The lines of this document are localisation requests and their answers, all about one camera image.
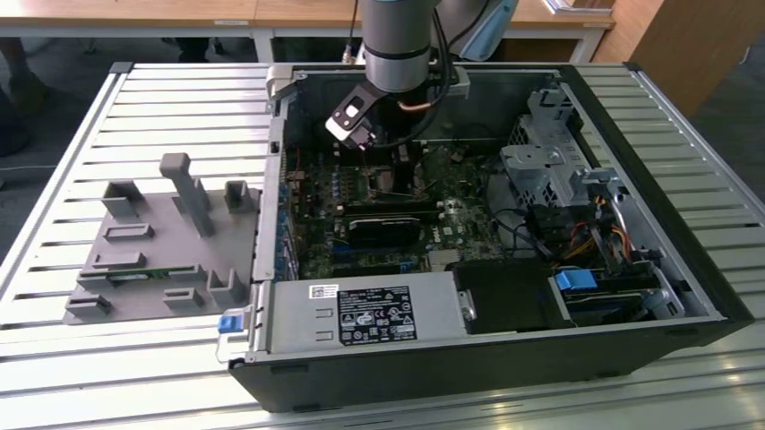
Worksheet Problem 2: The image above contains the green motherboard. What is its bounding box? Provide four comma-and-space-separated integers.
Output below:
283, 142, 509, 279

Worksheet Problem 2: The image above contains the black graphics card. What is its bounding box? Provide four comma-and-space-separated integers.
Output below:
345, 216, 428, 250

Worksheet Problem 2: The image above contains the silver drive cage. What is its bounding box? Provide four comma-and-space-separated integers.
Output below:
498, 87, 600, 207

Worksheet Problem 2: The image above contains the silver chipset heatsink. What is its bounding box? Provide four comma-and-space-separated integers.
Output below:
428, 249, 465, 272

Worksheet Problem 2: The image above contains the white book stack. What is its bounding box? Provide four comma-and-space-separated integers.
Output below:
541, 0, 617, 17

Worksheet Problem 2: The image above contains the black drive housing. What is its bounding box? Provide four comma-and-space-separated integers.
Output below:
452, 259, 576, 335

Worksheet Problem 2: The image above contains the hard disk in blue carrier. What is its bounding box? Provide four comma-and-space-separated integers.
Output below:
553, 267, 657, 326

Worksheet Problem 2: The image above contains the silver power supply unit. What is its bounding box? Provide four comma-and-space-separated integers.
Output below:
255, 276, 469, 356

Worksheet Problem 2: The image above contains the grey parts rack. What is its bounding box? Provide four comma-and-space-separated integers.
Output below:
63, 152, 265, 326

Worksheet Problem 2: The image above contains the wooden cabinet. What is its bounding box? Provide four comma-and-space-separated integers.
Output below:
590, 0, 765, 118

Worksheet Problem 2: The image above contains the green RAM stick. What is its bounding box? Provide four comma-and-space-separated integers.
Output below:
107, 266, 199, 281

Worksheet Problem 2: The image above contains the black PC case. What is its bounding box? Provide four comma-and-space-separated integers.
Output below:
227, 62, 756, 414

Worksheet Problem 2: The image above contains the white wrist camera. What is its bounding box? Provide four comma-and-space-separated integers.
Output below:
325, 83, 380, 150

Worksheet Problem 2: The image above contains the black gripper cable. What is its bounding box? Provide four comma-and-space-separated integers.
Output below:
376, 0, 456, 149

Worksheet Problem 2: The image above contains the black cable bundle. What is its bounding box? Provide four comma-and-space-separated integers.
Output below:
489, 205, 578, 261

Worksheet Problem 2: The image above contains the coloured wire bundle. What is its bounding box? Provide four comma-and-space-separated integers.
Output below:
561, 223, 635, 261

